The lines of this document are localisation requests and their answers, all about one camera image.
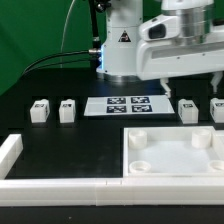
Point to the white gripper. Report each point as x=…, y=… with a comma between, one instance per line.
x=166, y=61

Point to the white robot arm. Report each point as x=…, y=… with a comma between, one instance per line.
x=183, y=40

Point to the white sheet with markers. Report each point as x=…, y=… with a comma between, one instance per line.
x=128, y=105

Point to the white L-shaped fence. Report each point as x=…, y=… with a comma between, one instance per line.
x=191, y=190

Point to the black pole with connector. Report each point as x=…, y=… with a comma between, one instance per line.
x=94, y=26

